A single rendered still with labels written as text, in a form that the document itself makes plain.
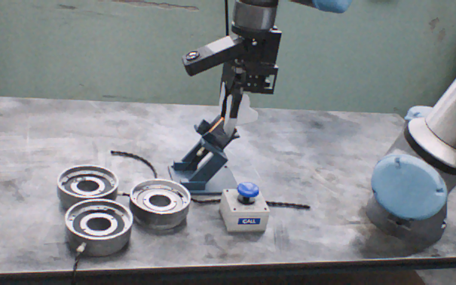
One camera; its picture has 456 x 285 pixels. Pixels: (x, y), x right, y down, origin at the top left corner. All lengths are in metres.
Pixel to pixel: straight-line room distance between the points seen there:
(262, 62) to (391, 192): 0.32
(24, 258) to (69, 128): 0.43
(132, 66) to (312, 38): 0.86
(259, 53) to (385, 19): 1.91
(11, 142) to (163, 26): 1.45
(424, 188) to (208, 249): 0.36
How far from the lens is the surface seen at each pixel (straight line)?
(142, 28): 2.54
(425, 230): 1.11
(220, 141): 1.07
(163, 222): 0.96
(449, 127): 0.89
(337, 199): 1.16
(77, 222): 0.93
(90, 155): 1.17
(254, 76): 1.01
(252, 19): 0.96
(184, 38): 2.58
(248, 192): 0.97
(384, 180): 0.92
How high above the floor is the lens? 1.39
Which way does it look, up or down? 28 degrees down
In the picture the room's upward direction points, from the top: 10 degrees clockwise
